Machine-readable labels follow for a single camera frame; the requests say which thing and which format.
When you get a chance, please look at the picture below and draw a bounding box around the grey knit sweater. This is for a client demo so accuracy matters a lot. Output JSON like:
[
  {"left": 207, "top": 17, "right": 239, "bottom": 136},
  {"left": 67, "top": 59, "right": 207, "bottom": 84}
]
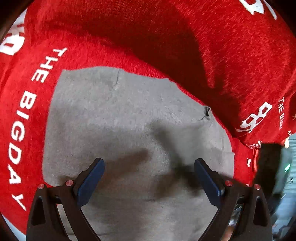
[{"left": 43, "top": 67, "right": 234, "bottom": 240}]

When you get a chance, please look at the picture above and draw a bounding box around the red blanket with white lettering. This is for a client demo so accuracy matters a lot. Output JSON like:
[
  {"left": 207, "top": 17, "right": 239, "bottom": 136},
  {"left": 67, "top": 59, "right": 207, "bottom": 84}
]
[{"left": 1, "top": 1, "right": 295, "bottom": 234}]

